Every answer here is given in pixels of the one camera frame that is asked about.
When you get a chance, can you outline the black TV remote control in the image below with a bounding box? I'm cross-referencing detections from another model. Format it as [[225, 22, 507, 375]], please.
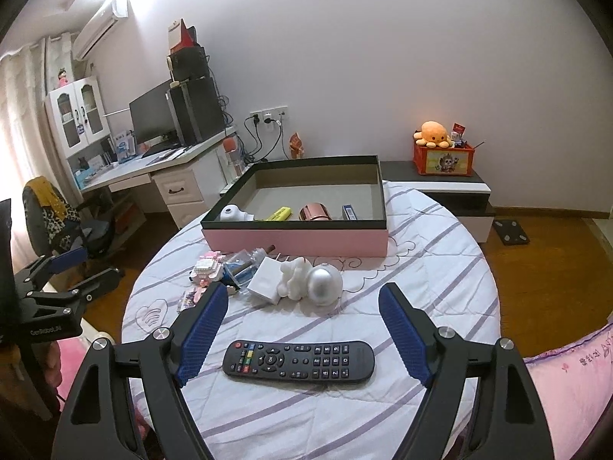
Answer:
[[222, 341, 375, 383]]

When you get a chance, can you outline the clear plastic blue package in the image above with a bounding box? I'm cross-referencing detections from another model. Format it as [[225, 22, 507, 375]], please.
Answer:
[[223, 248, 268, 291]]

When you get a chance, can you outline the wall power outlet strip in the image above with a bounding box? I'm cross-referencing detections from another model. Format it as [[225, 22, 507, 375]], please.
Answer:
[[249, 105, 289, 123]]

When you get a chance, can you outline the pink and black storage box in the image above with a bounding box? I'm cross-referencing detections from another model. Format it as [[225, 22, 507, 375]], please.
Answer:
[[200, 156, 388, 258]]

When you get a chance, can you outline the yellow highlighter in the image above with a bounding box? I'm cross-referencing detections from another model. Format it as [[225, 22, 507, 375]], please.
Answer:
[[267, 205, 292, 221]]

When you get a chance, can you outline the black computer monitor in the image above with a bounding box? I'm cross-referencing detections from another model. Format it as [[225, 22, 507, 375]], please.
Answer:
[[129, 80, 180, 154]]

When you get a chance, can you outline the rose gold tape roll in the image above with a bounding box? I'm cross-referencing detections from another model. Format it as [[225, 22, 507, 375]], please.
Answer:
[[299, 202, 331, 221]]

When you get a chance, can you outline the white plush figure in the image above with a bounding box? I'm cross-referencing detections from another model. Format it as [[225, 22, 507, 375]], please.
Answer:
[[276, 256, 313, 301]]

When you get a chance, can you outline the black computer tower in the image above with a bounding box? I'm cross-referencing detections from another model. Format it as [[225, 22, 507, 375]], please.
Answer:
[[166, 78, 225, 146]]

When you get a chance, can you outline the silver round speaker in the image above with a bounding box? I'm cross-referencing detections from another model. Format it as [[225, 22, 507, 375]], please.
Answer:
[[305, 264, 343, 306]]

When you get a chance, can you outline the white desk with drawers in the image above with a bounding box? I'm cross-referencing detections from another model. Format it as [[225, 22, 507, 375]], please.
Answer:
[[81, 128, 236, 228]]

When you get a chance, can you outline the black speaker on tower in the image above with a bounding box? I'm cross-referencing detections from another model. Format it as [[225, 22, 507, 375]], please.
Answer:
[[168, 46, 210, 82]]

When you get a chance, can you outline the white glass door cabinet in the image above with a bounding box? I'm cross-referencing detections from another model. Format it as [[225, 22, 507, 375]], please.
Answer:
[[45, 76, 111, 158]]

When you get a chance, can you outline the white plastic plug adapter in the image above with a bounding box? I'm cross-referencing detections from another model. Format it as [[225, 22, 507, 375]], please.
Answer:
[[219, 204, 254, 222]]

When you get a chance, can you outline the pink white toy block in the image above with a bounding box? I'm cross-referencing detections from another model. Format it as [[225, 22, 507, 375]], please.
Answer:
[[189, 251, 225, 288]]

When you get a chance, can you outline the black office chair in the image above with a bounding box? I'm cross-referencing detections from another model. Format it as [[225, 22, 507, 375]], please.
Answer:
[[21, 175, 121, 293]]

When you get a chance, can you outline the blue small box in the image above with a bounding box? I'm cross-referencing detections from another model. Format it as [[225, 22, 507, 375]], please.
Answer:
[[342, 205, 357, 221]]

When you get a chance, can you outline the white square box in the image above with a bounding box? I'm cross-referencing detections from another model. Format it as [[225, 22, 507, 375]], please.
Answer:
[[247, 258, 283, 304]]

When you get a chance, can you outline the orange octopus plush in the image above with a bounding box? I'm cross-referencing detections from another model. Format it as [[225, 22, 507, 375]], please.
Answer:
[[413, 120, 452, 148]]

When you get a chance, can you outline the black and white TV cabinet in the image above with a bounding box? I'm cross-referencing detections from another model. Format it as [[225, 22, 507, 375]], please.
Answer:
[[380, 161, 496, 244]]

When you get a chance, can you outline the red white box on top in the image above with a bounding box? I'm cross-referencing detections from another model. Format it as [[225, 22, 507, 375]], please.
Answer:
[[168, 19, 198, 54]]

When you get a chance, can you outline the orange figurine decoration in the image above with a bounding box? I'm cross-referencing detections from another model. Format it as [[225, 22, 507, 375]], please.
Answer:
[[289, 132, 305, 160]]

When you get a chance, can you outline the black floor scale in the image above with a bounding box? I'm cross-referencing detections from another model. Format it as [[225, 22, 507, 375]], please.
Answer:
[[492, 218, 530, 246]]

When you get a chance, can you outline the red toy storage crate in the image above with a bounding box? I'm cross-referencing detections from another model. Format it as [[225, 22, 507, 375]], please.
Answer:
[[413, 145, 475, 177]]

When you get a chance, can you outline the white striped quilt tablecloth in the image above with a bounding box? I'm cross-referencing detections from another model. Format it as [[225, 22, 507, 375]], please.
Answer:
[[119, 179, 502, 460]]

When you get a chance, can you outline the clear bottle red cap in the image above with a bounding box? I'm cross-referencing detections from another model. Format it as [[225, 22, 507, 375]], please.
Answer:
[[222, 136, 244, 177]]

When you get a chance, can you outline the white air conditioner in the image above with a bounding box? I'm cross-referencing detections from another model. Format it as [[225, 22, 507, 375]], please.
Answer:
[[73, 0, 129, 61]]

